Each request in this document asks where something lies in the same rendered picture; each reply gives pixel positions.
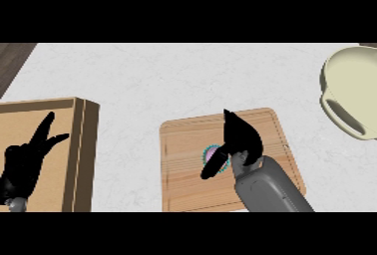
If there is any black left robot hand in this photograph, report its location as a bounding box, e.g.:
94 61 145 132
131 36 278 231
0 111 71 205

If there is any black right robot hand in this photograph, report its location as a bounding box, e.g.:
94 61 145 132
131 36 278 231
198 109 264 180

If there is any pink cupcake with teal wrapper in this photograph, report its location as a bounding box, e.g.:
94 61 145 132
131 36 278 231
201 143 230 173

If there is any wooden cutting board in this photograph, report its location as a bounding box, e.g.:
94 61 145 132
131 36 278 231
159 107 307 213

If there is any open wooden drawer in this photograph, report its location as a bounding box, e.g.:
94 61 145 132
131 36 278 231
0 97 102 213

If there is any cream pot with handle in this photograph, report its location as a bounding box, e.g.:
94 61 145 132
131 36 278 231
318 46 377 141

